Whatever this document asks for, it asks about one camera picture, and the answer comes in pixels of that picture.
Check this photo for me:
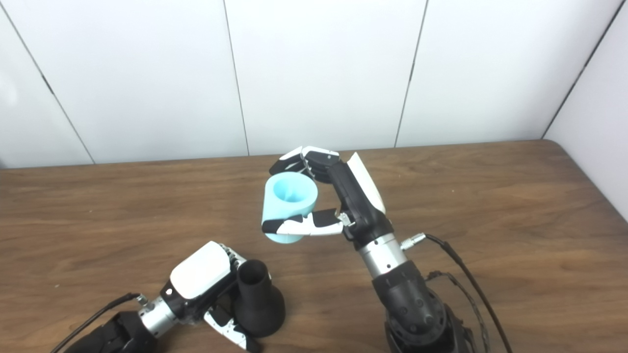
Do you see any black funnel-shaped nozzle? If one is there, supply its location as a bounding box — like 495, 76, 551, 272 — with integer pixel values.
233, 260, 287, 338

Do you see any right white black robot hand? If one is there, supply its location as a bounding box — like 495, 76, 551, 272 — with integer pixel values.
262, 146, 394, 242

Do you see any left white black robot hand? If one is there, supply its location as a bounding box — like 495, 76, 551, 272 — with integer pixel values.
160, 241, 261, 353

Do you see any thin braided black cable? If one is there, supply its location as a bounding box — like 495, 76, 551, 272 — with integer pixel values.
425, 270, 492, 353

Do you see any light-blue cylindrical hose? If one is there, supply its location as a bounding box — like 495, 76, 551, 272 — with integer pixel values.
262, 172, 319, 245

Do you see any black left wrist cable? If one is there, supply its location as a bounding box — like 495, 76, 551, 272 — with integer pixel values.
48, 293, 149, 353

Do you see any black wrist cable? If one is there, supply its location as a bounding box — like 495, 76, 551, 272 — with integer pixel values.
48, 293, 149, 353
401, 233, 514, 353

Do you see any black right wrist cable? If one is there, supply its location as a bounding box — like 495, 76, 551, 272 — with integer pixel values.
401, 233, 514, 353

